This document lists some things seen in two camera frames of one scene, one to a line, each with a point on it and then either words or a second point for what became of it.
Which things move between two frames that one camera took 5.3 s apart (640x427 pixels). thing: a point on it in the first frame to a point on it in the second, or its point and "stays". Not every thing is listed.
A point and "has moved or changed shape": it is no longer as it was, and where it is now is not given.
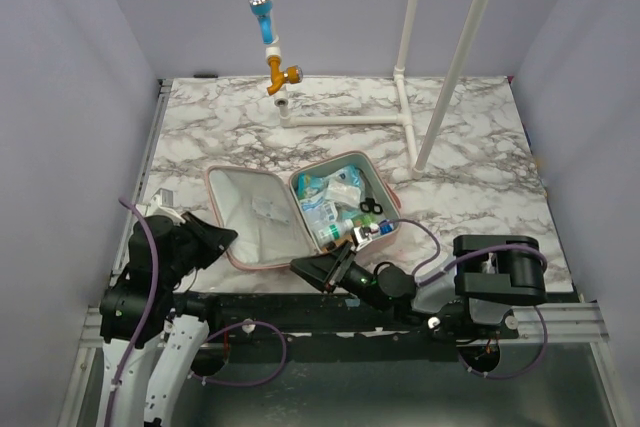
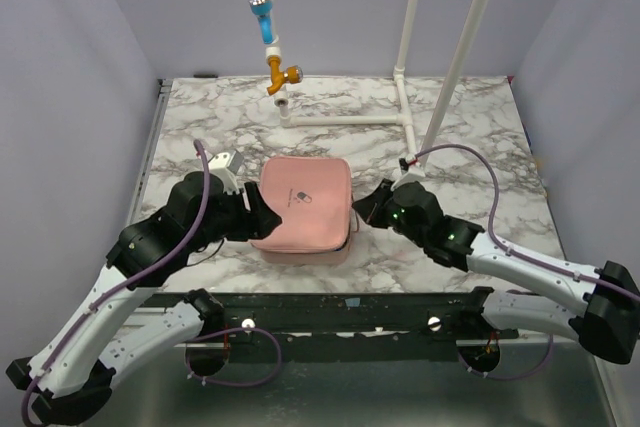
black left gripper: x=215 y=240 to x=263 y=219
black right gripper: x=338 y=270 to x=383 y=205
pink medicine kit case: x=329 y=201 has moved or changed shape
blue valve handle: x=261 y=4 stays
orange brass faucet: x=293 y=74 stays
